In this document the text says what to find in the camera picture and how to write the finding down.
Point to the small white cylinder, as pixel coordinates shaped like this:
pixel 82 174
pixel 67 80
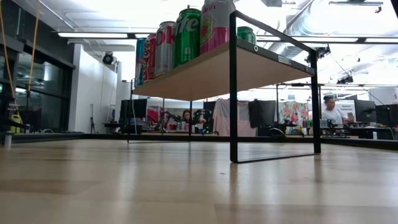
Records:
pixel 7 140

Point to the wooden shelf with black frame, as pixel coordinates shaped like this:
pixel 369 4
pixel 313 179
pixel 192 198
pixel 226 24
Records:
pixel 217 71

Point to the red Coca-Cola can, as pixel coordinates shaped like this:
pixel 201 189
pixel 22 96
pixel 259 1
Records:
pixel 150 59

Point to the blue Red Bull can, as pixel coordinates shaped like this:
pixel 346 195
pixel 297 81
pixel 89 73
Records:
pixel 140 62

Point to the person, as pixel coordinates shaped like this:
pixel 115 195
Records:
pixel 332 115
pixel 186 115

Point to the white hanging cloth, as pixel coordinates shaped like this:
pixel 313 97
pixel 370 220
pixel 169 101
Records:
pixel 224 118

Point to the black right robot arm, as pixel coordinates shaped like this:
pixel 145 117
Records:
pixel 395 5

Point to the white sign board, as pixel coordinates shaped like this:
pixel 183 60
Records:
pixel 348 107

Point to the black monitor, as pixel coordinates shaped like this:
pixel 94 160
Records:
pixel 365 110
pixel 387 115
pixel 133 109

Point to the black hanging cloth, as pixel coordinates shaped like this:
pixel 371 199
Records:
pixel 262 113

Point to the green Sprite can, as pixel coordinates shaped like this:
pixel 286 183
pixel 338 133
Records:
pixel 246 35
pixel 187 40

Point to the silver Diet Coke can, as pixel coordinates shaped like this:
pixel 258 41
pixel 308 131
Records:
pixel 214 28
pixel 164 49

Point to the black ceiling camera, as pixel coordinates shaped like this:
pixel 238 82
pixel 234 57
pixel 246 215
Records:
pixel 108 58

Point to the black background robot arm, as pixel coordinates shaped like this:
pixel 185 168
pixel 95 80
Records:
pixel 202 119
pixel 168 118

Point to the black metal rig frame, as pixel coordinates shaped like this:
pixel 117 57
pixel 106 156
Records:
pixel 202 138

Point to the black tripod stand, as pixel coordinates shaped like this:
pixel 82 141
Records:
pixel 92 119

